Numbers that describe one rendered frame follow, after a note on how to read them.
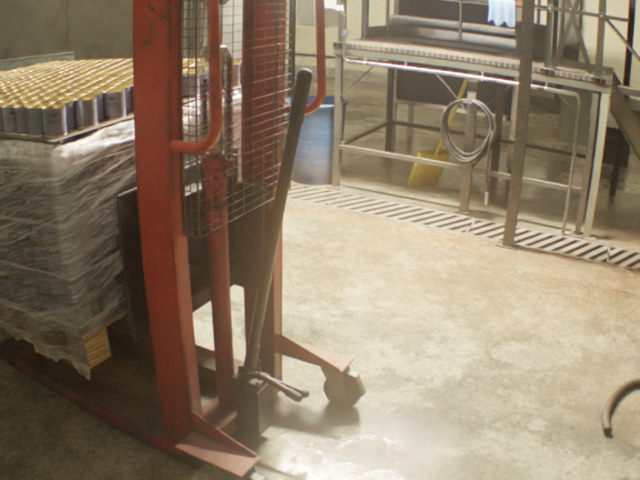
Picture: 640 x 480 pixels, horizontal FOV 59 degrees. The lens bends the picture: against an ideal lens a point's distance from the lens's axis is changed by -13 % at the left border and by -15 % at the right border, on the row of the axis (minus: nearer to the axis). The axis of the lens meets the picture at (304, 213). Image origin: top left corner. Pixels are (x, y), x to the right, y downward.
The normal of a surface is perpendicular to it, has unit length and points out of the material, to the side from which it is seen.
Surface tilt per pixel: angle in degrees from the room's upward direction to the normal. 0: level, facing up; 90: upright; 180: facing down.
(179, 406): 90
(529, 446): 0
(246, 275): 90
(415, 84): 90
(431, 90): 90
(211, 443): 0
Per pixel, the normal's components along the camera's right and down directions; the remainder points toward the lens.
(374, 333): 0.02, -0.94
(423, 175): 0.26, 0.76
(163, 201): -0.48, 0.30
